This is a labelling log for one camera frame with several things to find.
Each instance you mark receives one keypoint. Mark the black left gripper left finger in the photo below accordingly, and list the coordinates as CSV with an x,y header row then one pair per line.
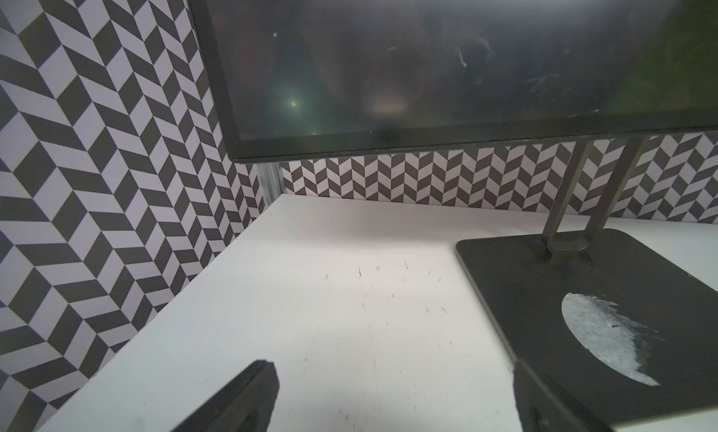
x,y
246,403

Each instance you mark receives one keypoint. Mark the aluminium corner post left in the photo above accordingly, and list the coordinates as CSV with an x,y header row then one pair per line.
x,y
271,180

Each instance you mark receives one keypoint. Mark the black computer monitor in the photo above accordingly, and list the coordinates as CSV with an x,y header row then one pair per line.
x,y
625,331

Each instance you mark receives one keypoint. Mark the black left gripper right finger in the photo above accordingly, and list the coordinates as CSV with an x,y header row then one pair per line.
x,y
544,405

